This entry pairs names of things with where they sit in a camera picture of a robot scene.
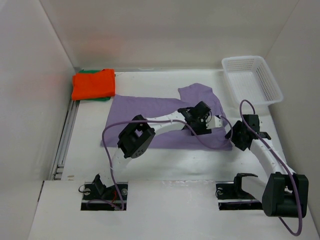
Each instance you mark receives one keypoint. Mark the lavender t shirt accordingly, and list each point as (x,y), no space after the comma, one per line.
(125,108)

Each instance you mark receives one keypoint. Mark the green t shirt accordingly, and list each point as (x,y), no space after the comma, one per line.
(101,99)

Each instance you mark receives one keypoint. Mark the orange t shirt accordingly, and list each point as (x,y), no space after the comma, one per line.
(94,85)

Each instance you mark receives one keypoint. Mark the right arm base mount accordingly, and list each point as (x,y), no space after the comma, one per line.
(231,197)

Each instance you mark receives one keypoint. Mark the white plastic laundry basket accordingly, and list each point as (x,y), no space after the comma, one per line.
(250,78)

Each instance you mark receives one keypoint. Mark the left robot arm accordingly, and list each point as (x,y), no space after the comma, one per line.
(136,137)

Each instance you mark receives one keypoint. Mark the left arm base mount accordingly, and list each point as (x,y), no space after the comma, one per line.
(110,201)

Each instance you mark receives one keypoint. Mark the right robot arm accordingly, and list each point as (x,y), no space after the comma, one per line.
(277,195)

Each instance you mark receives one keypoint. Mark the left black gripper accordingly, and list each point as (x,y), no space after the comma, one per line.
(203,130)

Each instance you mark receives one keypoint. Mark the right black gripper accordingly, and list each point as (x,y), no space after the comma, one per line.
(237,127)

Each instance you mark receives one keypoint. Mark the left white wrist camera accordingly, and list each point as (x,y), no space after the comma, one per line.
(215,122)

